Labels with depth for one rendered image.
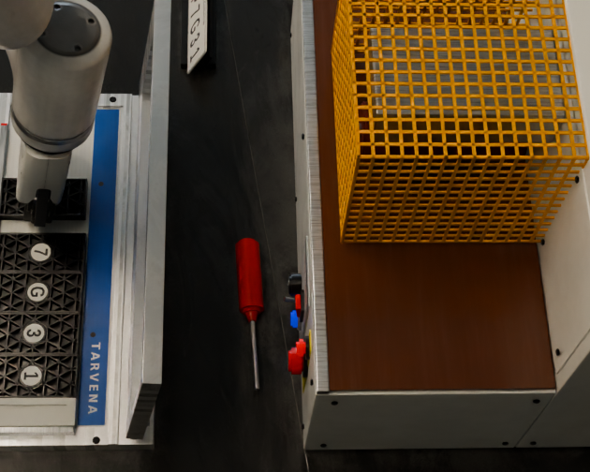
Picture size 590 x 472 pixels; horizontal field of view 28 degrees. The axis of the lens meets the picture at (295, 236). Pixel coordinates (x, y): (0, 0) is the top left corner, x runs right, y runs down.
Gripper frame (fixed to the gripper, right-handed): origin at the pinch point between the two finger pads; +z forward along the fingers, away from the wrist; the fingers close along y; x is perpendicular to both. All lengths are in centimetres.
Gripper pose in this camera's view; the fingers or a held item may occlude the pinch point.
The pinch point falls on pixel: (40, 190)
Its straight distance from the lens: 137.3
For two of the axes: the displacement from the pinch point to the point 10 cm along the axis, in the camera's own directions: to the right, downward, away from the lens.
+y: 0.3, 8.9, -4.5
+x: 9.6, 1.0, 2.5
